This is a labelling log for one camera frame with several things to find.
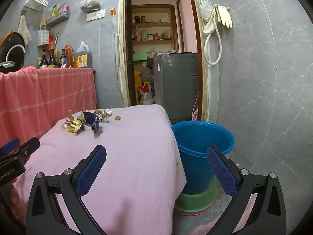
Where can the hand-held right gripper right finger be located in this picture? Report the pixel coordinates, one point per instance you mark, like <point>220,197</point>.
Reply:
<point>222,173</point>

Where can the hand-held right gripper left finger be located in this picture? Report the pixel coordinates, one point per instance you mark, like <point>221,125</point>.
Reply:
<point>93,169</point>

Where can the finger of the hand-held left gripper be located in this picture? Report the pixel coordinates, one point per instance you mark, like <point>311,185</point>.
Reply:
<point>9,145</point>
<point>29,146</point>

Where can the blue plastic bucket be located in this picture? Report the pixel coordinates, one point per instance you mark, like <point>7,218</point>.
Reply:
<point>195,166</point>

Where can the yellow wrapper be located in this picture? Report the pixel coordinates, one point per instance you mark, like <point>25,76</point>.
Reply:
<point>74,124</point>

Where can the blue wrapper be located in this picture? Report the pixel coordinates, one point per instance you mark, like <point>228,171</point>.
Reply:
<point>91,121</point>

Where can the white green wrapper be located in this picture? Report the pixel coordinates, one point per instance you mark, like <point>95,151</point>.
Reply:
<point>106,117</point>

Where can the brown nut shell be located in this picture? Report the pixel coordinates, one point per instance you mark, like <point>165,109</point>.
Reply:
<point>97,112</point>

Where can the green plastic basin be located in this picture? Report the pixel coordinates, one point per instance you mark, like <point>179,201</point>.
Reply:
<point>195,202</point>

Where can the pink blanket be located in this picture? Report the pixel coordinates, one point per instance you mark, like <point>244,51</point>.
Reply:
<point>134,164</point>

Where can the red plaid cloth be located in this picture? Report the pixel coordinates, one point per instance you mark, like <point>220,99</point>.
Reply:
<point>49,95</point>

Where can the pink patterned cloth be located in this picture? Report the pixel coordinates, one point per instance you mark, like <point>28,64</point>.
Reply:
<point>195,114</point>

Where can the dark glass bottle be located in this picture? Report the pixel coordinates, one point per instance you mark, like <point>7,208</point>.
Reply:
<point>44,62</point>
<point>51,61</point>

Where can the white sack red print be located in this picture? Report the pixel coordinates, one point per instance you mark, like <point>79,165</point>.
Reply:
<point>146,95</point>

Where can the dark sauce bottle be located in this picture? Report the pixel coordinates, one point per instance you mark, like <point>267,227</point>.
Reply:
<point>63,60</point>

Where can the grey washing machine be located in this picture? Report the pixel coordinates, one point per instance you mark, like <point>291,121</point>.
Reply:
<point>176,88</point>

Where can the orange snack bag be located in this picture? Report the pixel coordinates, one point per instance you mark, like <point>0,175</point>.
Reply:
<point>70,57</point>

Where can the black wok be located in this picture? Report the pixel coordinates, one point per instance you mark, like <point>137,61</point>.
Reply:
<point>12,44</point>

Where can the large oil jug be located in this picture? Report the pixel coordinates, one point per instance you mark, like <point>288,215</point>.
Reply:
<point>83,58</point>

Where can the red mesh bag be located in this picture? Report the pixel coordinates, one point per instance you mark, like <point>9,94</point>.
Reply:
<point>51,42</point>

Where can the white utensil holder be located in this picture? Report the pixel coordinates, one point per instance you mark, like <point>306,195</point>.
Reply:
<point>43,38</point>

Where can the beige hanging towel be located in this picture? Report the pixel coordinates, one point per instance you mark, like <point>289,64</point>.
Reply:
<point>24,31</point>

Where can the dark brown door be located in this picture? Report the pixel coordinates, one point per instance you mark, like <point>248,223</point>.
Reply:
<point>129,53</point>

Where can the green box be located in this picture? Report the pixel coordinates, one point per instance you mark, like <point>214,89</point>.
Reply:
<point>140,56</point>

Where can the green seasoning packet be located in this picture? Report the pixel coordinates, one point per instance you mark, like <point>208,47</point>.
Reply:
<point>54,9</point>

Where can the wooden shelf unit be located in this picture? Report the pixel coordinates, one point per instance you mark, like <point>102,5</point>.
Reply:
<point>151,42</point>

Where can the red seasoning packet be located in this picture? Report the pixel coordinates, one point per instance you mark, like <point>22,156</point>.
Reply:
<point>62,7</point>

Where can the green canister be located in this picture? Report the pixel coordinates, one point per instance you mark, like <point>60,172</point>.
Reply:
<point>144,35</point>

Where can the cream rubber glove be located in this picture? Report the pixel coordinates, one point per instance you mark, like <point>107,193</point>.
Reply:
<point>225,17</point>
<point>209,25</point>

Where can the hanging clear plastic bag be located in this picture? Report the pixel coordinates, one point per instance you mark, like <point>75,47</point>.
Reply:
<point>90,5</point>

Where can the white plastic bag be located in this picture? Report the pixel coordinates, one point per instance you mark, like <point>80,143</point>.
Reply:
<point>204,11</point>

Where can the wooden door frame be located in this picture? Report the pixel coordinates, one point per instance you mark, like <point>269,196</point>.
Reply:
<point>122,53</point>

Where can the grey wall shelf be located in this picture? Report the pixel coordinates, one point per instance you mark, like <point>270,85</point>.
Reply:
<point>57,19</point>

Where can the white wall basket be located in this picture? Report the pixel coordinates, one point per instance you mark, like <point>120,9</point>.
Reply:
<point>34,3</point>

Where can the white wall socket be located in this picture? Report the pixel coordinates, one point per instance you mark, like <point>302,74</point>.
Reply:
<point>95,15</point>

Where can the orange wall hook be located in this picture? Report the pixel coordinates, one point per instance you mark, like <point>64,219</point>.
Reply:
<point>113,11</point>

